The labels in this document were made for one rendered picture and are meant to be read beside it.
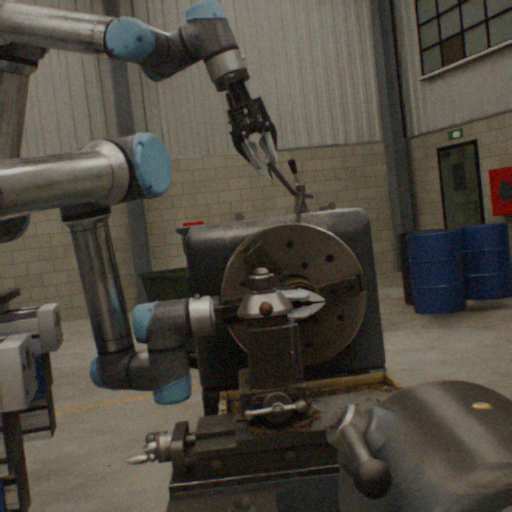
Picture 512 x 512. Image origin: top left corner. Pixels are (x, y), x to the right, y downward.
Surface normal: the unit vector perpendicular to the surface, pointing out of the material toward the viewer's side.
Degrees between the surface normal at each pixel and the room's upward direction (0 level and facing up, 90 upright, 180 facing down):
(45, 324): 90
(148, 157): 89
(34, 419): 90
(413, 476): 38
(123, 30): 90
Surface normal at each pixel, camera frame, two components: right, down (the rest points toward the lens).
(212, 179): 0.33, 0.01
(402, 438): -0.60, -0.80
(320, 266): 0.03, 0.05
